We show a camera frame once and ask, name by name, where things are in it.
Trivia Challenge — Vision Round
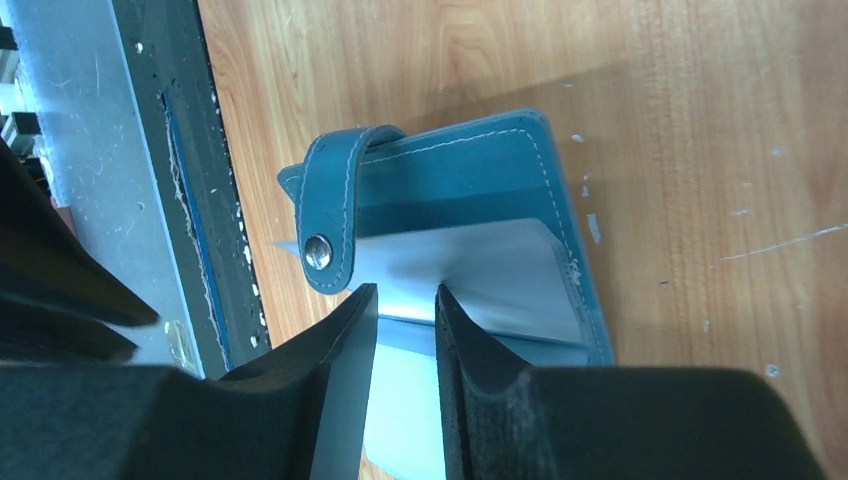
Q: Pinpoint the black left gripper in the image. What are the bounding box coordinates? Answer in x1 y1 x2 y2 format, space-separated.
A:
1 144 159 364

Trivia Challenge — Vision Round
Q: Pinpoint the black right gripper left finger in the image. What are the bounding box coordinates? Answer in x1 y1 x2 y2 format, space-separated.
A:
1 284 378 479

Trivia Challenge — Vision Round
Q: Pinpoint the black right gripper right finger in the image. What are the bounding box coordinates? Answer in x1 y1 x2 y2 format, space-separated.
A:
435 286 824 479

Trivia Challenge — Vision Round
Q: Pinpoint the blue leather card holder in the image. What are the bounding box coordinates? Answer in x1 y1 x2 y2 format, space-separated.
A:
277 109 616 479

